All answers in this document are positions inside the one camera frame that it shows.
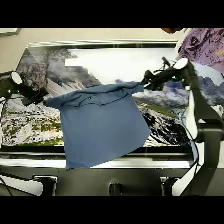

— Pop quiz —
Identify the silver frame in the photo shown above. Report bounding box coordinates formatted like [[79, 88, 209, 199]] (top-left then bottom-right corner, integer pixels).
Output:
[[0, 151, 224, 197]]

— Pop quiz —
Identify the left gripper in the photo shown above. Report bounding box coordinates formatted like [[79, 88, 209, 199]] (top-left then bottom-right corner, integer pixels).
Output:
[[21, 86, 48, 107]]

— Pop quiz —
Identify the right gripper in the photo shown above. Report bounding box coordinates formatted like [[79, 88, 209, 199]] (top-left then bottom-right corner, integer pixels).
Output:
[[142, 69, 166, 92]]

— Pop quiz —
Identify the purple garment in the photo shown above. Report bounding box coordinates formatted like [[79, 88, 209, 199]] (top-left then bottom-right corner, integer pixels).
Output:
[[176, 28, 224, 75]]

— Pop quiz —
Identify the blue T-shirt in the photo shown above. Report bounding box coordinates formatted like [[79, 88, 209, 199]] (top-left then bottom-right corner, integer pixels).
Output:
[[44, 81, 152, 170]]

